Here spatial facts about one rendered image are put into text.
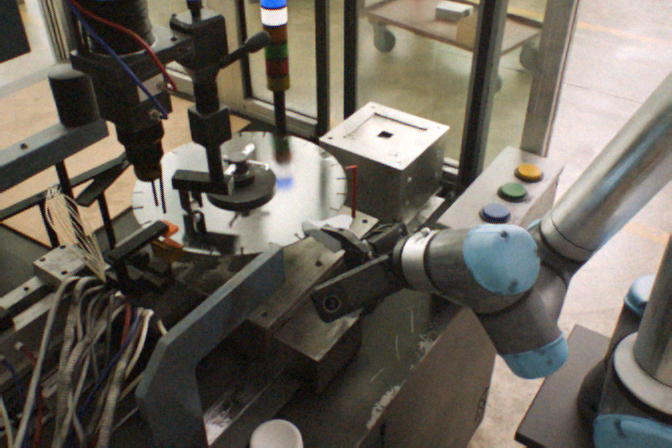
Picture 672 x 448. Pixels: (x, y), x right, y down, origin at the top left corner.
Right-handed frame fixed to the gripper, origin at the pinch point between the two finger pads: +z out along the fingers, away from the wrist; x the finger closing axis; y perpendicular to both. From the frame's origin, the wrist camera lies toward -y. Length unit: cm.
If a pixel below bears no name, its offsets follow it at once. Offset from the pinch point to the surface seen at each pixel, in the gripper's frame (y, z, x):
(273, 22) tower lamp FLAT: 22.8, 17.3, 37.5
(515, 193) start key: 34.7, -9.6, -4.1
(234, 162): -0.8, 8.0, 19.1
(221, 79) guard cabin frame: 35, 63, 35
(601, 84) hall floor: 263, 112, -32
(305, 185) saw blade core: 7.7, 5.7, 11.3
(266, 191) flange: 1.5, 6.8, 13.1
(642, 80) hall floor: 282, 102, -39
